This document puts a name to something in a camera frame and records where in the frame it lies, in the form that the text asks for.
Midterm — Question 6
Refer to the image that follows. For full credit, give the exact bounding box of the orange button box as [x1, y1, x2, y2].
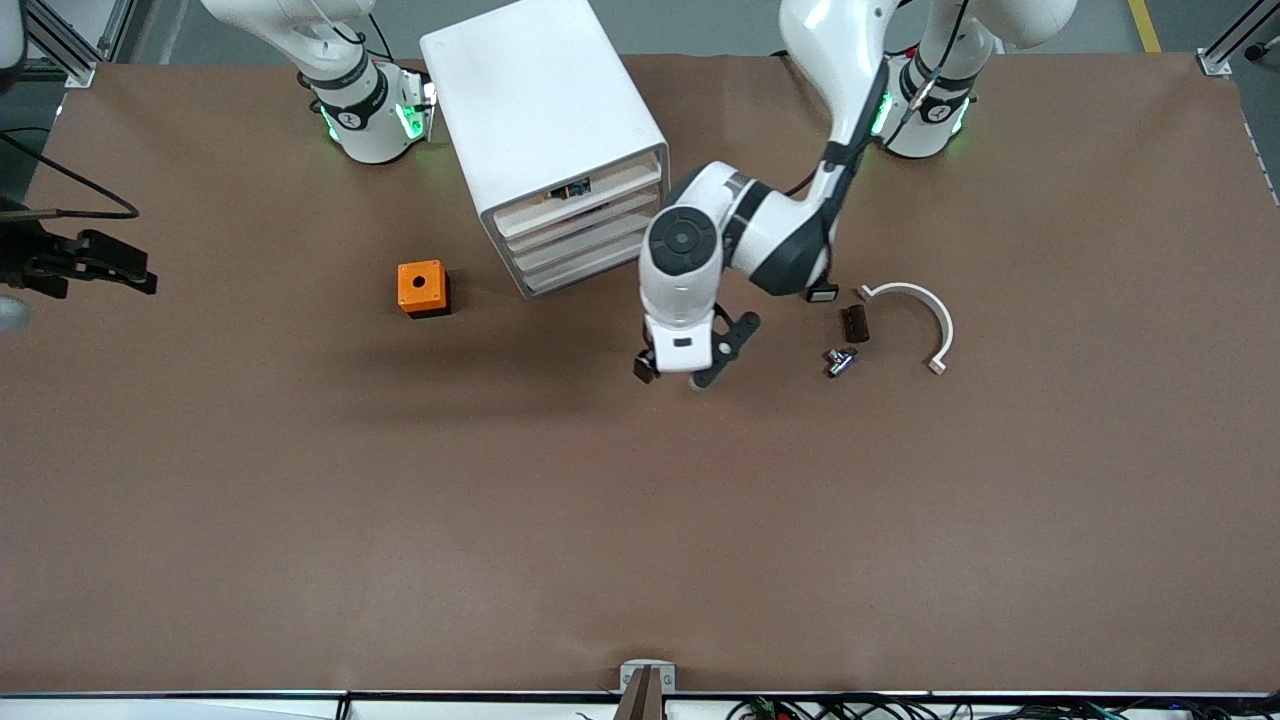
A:
[397, 260, 451, 319]

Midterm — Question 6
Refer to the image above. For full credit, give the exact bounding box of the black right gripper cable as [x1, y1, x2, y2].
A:
[0, 130, 141, 221]

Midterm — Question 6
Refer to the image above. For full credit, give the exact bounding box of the aluminium frame post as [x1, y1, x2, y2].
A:
[1198, 0, 1280, 79]
[20, 0, 151, 89]

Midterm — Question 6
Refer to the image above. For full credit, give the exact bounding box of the white half-ring pipe clamp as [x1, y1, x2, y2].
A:
[857, 282, 955, 376]

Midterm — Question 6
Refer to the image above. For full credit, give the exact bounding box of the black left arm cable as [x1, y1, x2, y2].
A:
[790, 0, 976, 201]

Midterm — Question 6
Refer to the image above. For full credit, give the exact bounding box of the black cable bundle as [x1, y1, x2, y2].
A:
[725, 694, 1280, 720]

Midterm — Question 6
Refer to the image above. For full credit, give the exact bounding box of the white table edge rail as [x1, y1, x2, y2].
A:
[0, 690, 1280, 720]

